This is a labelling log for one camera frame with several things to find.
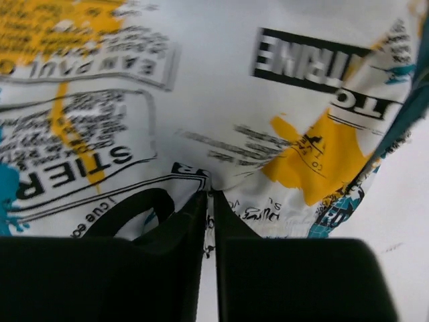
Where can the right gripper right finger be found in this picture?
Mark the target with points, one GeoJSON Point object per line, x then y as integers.
{"type": "Point", "coordinates": [295, 279]}

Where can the printed white shorts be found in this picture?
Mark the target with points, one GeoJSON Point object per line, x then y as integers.
{"type": "Point", "coordinates": [114, 113]}

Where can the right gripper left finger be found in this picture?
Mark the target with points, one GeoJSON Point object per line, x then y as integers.
{"type": "Point", "coordinates": [155, 277]}

